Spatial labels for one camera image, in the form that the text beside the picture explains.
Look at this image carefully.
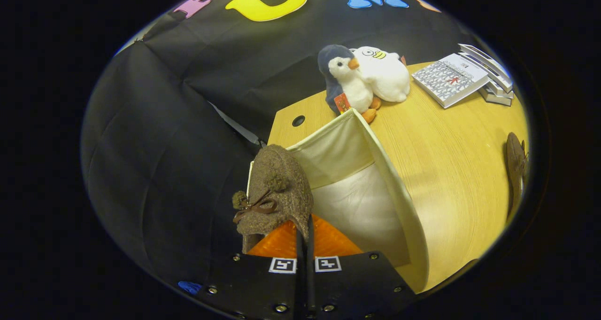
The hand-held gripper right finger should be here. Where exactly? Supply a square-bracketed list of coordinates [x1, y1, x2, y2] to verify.
[307, 214, 417, 320]

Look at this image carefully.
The navy white penguin plush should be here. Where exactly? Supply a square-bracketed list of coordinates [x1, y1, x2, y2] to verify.
[318, 44, 382, 124]

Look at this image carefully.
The black backdrop cloth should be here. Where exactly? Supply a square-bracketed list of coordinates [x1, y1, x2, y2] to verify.
[80, 0, 475, 283]

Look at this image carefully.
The thin white book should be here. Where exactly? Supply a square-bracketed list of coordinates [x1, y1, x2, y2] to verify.
[484, 83, 513, 100]

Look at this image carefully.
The grey patterned book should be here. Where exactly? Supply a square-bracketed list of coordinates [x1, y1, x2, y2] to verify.
[412, 53, 489, 109]

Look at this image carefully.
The white duck plush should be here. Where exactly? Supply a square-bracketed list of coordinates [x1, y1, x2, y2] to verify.
[352, 46, 411, 103]

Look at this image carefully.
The white book dark cover picture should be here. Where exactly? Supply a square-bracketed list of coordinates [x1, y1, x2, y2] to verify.
[459, 44, 511, 81]

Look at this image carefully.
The white book blue cover picture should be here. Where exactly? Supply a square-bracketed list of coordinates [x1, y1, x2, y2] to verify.
[458, 51, 514, 94]

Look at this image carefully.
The brown fuzzy shoe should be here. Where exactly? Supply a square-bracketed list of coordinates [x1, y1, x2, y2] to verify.
[232, 144, 314, 254]
[506, 132, 530, 219]

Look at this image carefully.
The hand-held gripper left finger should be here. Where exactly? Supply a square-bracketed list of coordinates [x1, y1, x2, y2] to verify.
[195, 220, 307, 320]

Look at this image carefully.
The cream fabric storage box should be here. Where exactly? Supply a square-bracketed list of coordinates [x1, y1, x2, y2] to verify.
[247, 109, 430, 293]

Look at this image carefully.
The dark grey book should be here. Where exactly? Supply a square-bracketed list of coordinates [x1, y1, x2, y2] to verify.
[479, 89, 512, 107]

